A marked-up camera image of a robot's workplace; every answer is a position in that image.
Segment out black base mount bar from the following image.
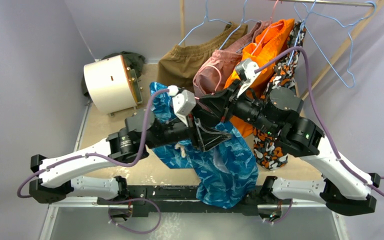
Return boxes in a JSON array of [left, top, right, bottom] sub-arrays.
[[96, 185, 290, 218]]

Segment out blue wire hanger left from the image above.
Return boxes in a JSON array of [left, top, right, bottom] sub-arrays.
[[178, 0, 231, 47]]

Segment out wooden rack pole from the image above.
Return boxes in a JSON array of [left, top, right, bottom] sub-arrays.
[[178, 0, 186, 46]]

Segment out pink wire hanger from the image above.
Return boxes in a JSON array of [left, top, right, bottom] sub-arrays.
[[251, 0, 283, 56], [192, 63, 223, 98]]

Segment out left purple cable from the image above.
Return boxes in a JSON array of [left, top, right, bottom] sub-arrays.
[[16, 87, 171, 199]]

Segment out white cylindrical drum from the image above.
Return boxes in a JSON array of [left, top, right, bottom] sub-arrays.
[[83, 54, 143, 115]]

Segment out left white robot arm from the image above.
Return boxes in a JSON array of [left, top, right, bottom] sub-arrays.
[[28, 111, 231, 205]]

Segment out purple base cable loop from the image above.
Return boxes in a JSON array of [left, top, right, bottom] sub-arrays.
[[107, 197, 162, 235]]

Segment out camouflage patterned shorts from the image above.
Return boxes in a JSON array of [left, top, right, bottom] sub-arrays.
[[252, 21, 306, 171]]

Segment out wooden diagonal rack bar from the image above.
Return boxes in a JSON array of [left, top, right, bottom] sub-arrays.
[[301, 0, 384, 100]]

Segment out dark green cloth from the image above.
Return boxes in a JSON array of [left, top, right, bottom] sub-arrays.
[[81, 51, 146, 98]]

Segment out brown shorts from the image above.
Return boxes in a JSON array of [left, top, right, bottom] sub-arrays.
[[156, 23, 250, 92]]

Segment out blue patterned shorts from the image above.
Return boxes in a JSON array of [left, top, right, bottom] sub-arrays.
[[148, 81, 260, 210]]

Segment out metal hanging rod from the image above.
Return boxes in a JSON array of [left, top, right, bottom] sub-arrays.
[[280, 0, 376, 8]]

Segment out aluminium frame rail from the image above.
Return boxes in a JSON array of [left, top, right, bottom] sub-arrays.
[[39, 103, 350, 240]]

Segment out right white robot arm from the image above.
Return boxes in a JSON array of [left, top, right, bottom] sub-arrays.
[[198, 80, 381, 216]]

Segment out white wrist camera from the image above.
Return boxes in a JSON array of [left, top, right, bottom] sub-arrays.
[[234, 58, 260, 98], [167, 85, 197, 127]]

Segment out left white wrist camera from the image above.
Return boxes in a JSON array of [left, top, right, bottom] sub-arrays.
[[167, 85, 197, 127]]

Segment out orange shorts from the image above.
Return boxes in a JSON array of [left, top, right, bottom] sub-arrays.
[[224, 18, 296, 138]]

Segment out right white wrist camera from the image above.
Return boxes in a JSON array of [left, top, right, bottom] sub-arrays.
[[234, 58, 260, 98]]

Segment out empty blue wire hanger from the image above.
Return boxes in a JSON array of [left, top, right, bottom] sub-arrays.
[[293, 0, 377, 89]]

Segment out pink shorts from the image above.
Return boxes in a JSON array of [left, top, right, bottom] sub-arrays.
[[193, 21, 270, 97]]

